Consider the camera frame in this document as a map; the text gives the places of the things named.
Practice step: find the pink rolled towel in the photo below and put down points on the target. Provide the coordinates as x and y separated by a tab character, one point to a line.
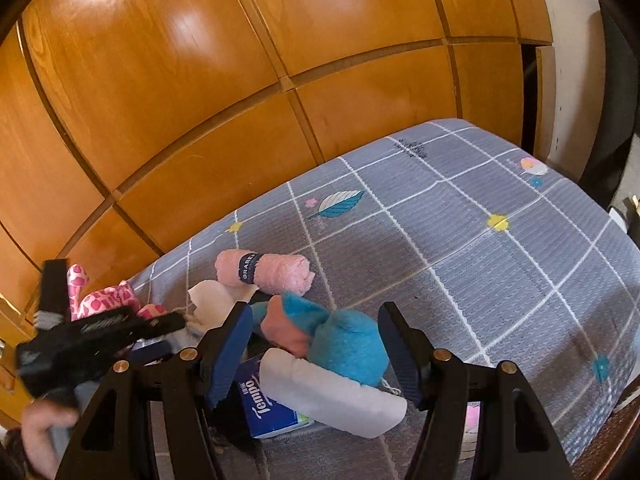
285	272

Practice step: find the wooden wardrobe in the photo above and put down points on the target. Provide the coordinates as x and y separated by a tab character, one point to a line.
200	85

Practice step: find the pink spotted giraffe plush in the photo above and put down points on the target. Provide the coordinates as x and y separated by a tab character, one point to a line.
100	302

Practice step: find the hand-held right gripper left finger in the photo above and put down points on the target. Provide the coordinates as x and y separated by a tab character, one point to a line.
227	360

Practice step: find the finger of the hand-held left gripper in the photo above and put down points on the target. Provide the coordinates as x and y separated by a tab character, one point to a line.
54	290
155	325

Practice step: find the blue plush toy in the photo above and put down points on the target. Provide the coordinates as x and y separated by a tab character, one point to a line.
350	340

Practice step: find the wooden bed frame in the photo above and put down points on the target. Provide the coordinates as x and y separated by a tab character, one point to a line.
610	440

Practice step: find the grey checked bed sheet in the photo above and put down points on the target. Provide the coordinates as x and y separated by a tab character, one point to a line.
475	260

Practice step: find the white towel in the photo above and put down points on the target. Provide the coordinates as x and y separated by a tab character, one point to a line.
210	300
325	395

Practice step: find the person's left hand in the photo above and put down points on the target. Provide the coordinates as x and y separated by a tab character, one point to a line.
45	435

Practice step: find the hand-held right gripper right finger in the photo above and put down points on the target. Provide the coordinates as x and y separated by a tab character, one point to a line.
400	360

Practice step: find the dark hanging cloth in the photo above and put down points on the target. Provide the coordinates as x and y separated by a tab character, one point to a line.
617	110

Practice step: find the blue tissue pack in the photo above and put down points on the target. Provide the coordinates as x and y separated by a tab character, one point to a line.
255	400

